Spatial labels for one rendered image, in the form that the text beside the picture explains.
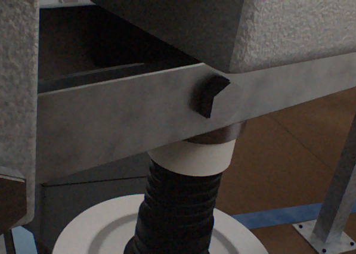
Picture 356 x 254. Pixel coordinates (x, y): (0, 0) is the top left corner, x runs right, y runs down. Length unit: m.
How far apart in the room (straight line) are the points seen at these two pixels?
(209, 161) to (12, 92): 0.21
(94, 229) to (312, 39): 0.32
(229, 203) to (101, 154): 1.94
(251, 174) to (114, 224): 1.94
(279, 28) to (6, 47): 0.12
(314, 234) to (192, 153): 1.81
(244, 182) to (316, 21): 2.11
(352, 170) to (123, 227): 1.51
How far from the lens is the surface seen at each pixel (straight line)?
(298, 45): 0.25
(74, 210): 1.48
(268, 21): 0.22
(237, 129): 0.37
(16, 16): 0.18
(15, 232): 0.61
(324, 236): 2.12
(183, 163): 0.37
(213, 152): 0.37
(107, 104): 0.25
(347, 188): 1.99
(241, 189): 2.30
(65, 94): 0.23
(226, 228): 0.53
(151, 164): 0.41
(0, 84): 0.19
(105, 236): 0.49
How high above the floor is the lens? 1.25
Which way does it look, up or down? 28 degrees down
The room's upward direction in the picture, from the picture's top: 10 degrees clockwise
